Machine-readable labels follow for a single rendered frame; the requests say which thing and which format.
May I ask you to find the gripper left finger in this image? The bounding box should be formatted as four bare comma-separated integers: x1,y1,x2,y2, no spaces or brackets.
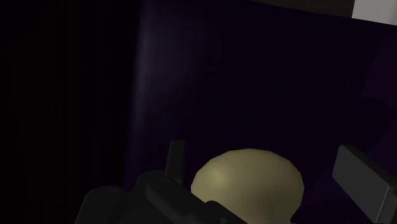
74,140,249,224

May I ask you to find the dark purple sofa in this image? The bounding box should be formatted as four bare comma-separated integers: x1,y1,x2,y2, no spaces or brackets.
123,0,397,224

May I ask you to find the pale yellow round object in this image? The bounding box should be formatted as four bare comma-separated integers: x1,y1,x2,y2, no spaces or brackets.
190,148,305,224

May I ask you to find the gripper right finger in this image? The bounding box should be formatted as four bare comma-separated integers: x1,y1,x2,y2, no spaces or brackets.
331,144,397,224

